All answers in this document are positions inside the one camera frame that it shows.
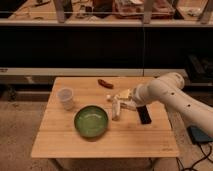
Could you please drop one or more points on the clear plastic cup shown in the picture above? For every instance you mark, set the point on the clear plastic cup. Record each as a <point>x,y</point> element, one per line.
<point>65,96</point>

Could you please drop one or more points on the green bowl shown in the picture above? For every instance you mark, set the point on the green bowl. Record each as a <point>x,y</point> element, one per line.
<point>91,121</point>

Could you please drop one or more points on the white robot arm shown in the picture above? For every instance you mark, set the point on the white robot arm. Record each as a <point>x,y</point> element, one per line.
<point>167,89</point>

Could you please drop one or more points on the red sausage toy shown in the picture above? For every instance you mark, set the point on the red sausage toy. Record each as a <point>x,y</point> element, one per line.
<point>105,84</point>

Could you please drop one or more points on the black phone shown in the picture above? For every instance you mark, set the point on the black phone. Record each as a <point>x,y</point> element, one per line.
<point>144,115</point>

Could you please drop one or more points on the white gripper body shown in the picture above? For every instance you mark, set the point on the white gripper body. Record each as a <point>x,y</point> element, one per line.
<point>124,95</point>

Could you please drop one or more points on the wooden folding table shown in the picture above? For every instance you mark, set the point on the wooden folding table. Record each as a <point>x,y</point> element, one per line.
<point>125,138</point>

